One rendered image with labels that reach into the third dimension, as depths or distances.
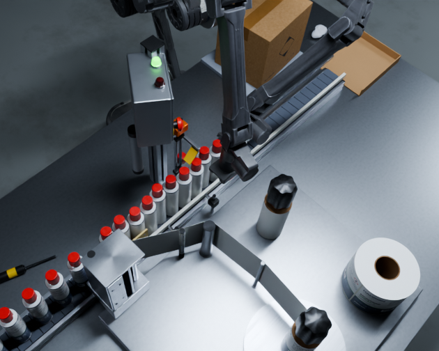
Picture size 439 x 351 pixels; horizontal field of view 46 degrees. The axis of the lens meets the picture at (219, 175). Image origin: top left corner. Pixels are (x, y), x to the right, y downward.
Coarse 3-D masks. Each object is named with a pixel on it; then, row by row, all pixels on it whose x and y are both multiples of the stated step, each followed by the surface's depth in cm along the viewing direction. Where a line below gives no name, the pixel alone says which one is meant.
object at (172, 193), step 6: (168, 180) 160; (174, 180) 160; (162, 186) 164; (168, 186) 162; (174, 186) 162; (168, 192) 163; (174, 192) 163; (168, 198) 166; (174, 198) 167; (168, 204) 169; (174, 204) 170; (168, 210) 173; (174, 210) 174
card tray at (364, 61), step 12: (372, 36) 233; (348, 48) 233; (360, 48) 234; (372, 48) 234; (384, 48) 232; (336, 60) 229; (348, 60) 229; (360, 60) 230; (372, 60) 230; (384, 60) 231; (396, 60) 227; (336, 72) 225; (348, 72) 225; (360, 72) 226; (372, 72) 226; (384, 72) 225; (348, 84) 222; (360, 84) 222; (372, 84) 222
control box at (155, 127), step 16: (128, 64) 132; (144, 64) 133; (144, 80) 130; (144, 96) 127; (160, 96) 127; (144, 112) 129; (160, 112) 131; (144, 128) 135; (160, 128) 136; (144, 144) 141; (160, 144) 142
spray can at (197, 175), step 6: (192, 162) 164; (198, 162) 165; (192, 168) 166; (198, 168) 165; (192, 174) 167; (198, 174) 167; (192, 180) 170; (198, 180) 170; (192, 186) 173; (198, 186) 173; (192, 192) 176; (198, 192) 177; (192, 198) 180
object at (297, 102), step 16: (320, 80) 215; (304, 96) 210; (288, 112) 205; (304, 112) 206; (272, 128) 200; (256, 144) 195; (48, 304) 158; (32, 320) 155; (0, 336) 152; (32, 336) 152
